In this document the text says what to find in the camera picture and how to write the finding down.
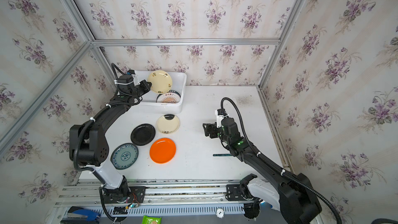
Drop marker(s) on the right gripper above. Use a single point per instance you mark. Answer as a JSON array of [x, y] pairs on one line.
[[214, 129]]

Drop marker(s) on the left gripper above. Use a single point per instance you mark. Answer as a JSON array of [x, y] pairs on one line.
[[142, 87]]

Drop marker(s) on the cream plate with small motifs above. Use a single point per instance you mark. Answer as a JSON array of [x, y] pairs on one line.
[[161, 81]]

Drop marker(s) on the white plate with sunburst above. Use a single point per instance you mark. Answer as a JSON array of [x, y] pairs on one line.
[[171, 97]]

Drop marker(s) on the orange plate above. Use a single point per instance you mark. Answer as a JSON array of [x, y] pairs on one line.
[[162, 151]]

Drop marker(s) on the teal patterned plate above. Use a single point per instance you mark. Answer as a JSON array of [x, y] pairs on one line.
[[124, 156]]

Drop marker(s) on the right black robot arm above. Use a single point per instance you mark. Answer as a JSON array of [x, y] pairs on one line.
[[298, 204]]

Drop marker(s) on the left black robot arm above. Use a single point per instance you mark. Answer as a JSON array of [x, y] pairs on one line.
[[88, 146]]

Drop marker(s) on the white plastic bin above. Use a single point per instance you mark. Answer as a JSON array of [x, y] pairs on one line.
[[147, 103]]

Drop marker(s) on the cream plate with black patch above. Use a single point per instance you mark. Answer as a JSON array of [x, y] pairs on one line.
[[168, 124]]

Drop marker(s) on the black round plate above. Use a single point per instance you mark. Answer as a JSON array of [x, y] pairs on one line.
[[143, 134]]

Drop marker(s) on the small round gauge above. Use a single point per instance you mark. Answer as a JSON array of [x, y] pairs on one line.
[[220, 213]]

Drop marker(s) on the green snack packet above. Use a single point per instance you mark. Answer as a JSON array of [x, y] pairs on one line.
[[151, 220]]

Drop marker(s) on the blue stapler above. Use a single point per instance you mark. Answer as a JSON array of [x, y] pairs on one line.
[[84, 216]]

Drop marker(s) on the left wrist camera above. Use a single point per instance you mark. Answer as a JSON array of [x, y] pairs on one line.
[[125, 80]]

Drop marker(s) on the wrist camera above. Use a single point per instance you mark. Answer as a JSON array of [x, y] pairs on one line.
[[220, 115], [125, 80]]

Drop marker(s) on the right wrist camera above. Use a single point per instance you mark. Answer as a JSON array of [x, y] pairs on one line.
[[220, 115]]

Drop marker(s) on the fork with green handle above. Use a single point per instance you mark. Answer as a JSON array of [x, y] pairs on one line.
[[222, 155]]

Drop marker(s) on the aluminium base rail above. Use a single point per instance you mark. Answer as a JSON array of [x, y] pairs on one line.
[[156, 198]]

